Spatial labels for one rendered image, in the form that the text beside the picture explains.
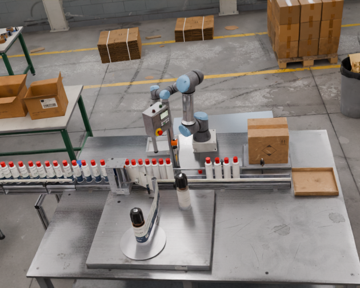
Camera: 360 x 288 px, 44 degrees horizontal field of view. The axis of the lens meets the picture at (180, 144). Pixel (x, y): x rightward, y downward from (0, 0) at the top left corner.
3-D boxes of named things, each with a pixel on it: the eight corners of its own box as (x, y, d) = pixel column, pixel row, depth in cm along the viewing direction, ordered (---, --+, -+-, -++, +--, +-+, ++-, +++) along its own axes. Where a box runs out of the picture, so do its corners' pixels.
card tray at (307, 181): (294, 195, 317) (295, 191, 314) (291, 171, 337) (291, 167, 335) (338, 195, 312) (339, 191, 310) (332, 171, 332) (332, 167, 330)
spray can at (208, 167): (206, 182, 332) (204, 160, 319) (206, 177, 336) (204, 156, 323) (213, 182, 331) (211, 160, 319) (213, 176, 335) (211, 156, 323)
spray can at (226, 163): (224, 182, 329) (222, 160, 317) (224, 177, 334) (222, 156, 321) (231, 182, 329) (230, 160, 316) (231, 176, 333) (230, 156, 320)
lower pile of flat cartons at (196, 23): (175, 42, 738) (173, 30, 725) (178, 29, 780) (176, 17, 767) (214, 40, 729) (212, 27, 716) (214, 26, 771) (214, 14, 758)
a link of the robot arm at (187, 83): (200, 133, 357) (200, 73, 323) (187, 141, 349) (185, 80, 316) (190, 127, 364) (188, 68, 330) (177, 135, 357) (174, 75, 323)
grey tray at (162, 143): (147, 156, 373) (146, 151, 370) (148, 142, 388) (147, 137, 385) (178, 154, 370) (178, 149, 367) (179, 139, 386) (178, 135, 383)
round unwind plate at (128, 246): (115, 260, 284) (115, 259, 283) (125, 224, 307) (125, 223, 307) (163, 261, 279) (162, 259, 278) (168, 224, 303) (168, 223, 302)
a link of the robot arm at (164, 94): (172, 87, 358) (164, 85, 366) (162, 92, 352) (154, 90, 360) (174, 96, 362) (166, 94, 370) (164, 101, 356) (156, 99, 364)
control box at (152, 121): (146, 134, 319) (141, 112, 308) (162, 123, 328) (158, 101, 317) (156, 139, 313) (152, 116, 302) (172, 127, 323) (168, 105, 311)
